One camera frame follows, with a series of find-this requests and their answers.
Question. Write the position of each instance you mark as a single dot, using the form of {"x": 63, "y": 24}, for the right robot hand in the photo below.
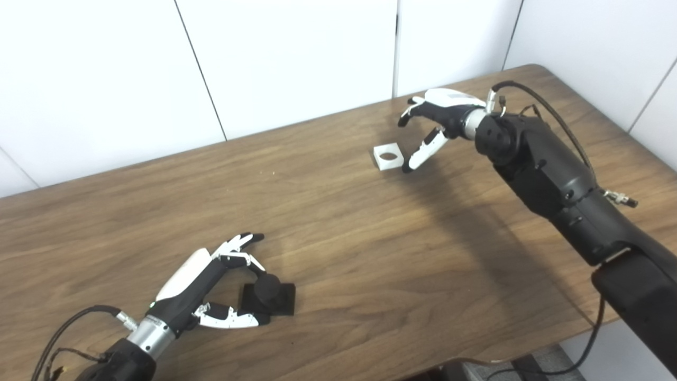
{"x": 449, "y": 106}

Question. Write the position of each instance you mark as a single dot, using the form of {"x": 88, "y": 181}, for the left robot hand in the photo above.
{"x": 182, "y": 280}

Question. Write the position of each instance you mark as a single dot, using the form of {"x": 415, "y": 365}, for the white square piece with hole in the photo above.
{"x": 395, "y": 163}

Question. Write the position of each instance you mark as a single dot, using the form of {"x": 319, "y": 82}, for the black peg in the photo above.
{"x": 275, "y": 296}

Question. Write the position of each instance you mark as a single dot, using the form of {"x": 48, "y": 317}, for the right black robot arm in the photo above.
{"x": 555, "y": 169}

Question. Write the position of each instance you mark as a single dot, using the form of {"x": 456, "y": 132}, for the dark grey stand base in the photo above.
{"x": 550, "y": 360}

